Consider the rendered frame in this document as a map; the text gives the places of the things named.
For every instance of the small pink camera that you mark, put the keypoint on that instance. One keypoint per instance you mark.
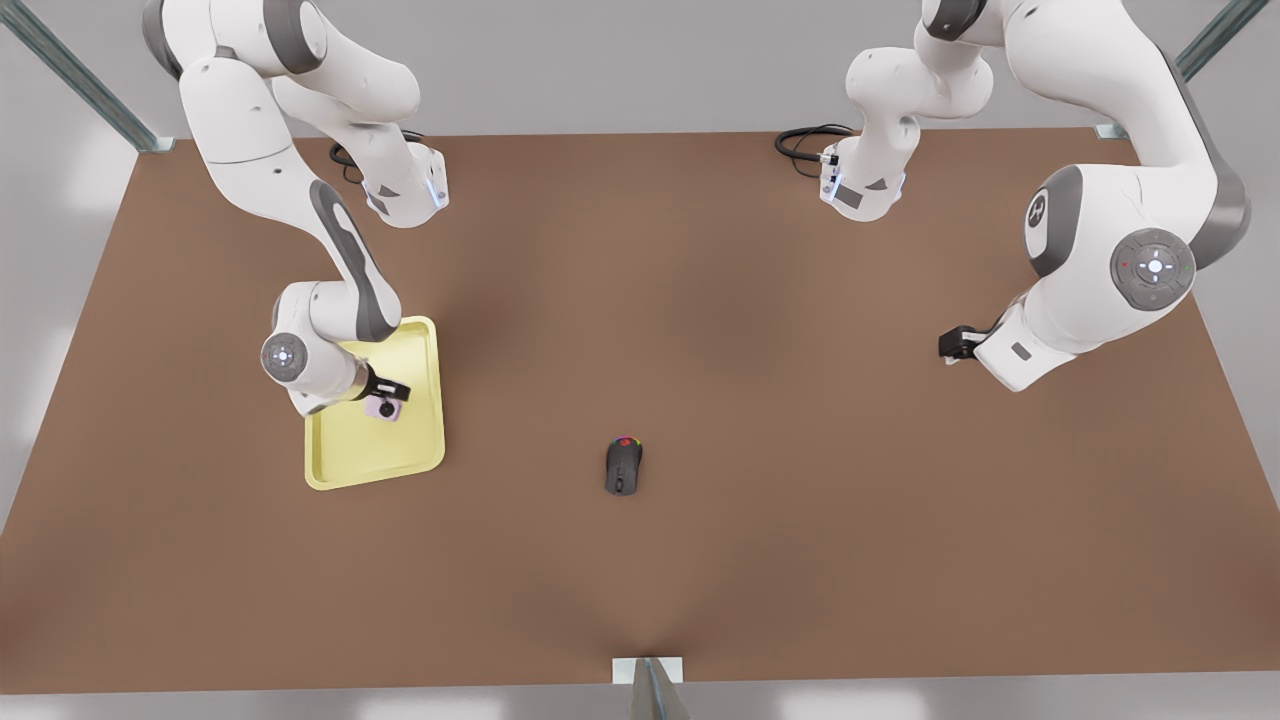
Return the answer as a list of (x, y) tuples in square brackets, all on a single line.
[(385, 408)]

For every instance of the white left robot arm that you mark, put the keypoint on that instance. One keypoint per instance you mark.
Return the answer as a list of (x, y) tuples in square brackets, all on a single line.
[(1110, 210)]

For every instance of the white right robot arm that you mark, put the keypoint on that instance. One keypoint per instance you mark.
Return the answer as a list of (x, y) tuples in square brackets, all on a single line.
[(262, 180)]

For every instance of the yellow tray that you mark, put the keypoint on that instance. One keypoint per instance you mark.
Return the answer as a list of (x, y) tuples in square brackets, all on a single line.
[(380, 440)]

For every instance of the black computer mouse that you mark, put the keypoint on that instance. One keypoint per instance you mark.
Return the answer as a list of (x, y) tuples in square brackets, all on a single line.
[(623, 466)]

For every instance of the silver frame post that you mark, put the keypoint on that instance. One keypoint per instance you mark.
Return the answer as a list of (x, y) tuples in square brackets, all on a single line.
[(650, 688), (1195, 50), (80, 75)]

